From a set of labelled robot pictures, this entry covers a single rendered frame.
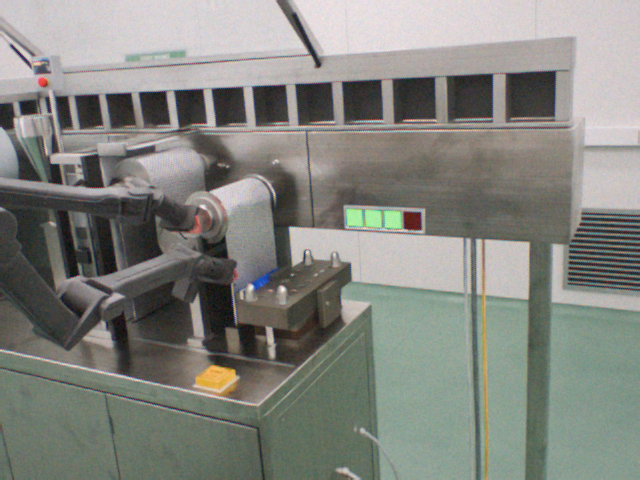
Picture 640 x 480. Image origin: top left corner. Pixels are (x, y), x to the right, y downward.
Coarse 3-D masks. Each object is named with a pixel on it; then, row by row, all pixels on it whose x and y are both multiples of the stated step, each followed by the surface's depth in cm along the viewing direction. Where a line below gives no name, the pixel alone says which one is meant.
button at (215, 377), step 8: (208, 368) 163; (216, 368) 163; (224, 368) 163; (200, 376) 159; (208, 376) 159; (216, 376) 159; (224, 376) 159; (232, 376) 161; (200, 384) 159; (208, 384) 158; (216, 384) 156; (224, 384) 158
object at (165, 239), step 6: (162, 234) 188; (168, 234) 187; (174, 234) 185; (186, 234) 183; (162, 240) 188; (168, 240) 187; (174, 240) 186; (180, 240) 185; (162, 246) 189; (168, 246) 188; (162, 252) 189
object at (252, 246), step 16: (256, 224) 190; (272, 224) 198; (240, 240) 183; (256, 240) 191; (272, 240) 198; (240, 256) 184; (256, 256) 191; (272, 256) 199; (240, 272) 184; (256, 272) 192; (240, 288) 185
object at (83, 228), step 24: (48, 168) 182; (96, 168) 179; (72, 216) 185; (96, 216) 180; (72, 240) 190; (96, 240) 181; (72, 264) 191; (96, 264) 186; (96, 336) 193; (120, 336) 191
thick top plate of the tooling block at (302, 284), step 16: (304, 272) 197; (320, 272) 196; (336, 272) 195; (272, 288) 185; (288, 288) 184; (304, 288) 183; (320, 288) 186; (240, 304) 176; (256, 304) 174; (272, 304) 173; (288, 304) 172; (304, 304) 178; (240, 320) 178; (256, 320) 175; (272, 320) 173; (288, 320) 171
